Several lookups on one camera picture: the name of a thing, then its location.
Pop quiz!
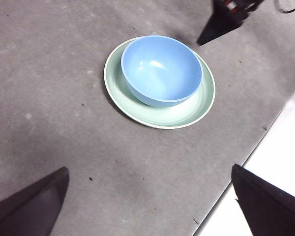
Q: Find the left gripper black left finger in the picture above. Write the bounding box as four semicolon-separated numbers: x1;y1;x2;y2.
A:
0;166;70;236

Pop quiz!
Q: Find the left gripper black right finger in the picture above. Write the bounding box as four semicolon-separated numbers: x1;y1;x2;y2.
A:
232;164;295;236

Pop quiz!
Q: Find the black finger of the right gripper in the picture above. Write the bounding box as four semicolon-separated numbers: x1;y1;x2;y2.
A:
196;7;249;47

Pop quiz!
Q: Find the blue bowl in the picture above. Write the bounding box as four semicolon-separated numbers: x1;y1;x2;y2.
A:
120;35;203;108

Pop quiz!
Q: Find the green plate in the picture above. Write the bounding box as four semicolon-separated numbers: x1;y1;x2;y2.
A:
103;36;216;130

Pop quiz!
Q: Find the black cable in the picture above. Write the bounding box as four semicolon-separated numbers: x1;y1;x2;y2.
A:
275;0;295;13

